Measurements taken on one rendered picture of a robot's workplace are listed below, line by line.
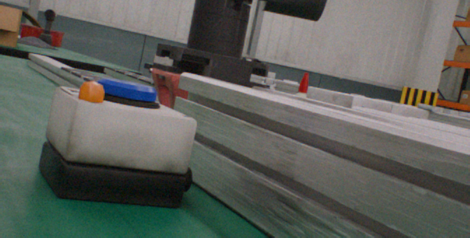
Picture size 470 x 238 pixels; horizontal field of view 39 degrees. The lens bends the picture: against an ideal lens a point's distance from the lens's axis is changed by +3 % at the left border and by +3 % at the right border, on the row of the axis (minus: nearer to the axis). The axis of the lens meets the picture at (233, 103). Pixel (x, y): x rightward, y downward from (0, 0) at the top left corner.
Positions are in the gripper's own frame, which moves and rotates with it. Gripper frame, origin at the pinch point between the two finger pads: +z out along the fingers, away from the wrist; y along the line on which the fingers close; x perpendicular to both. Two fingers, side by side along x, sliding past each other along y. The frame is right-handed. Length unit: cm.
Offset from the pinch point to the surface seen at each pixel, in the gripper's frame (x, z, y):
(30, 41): 287, 1, 22
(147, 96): -19.4, -5.3, -12.4
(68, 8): 1101, -46, 186
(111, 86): -19.0, -5.6, -14.7
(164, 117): -21.6, -4.3, -11.8
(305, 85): 43, -7, 38
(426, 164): -38.2, -5.8, -5.3
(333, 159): -31.4, -4.5, -5.3
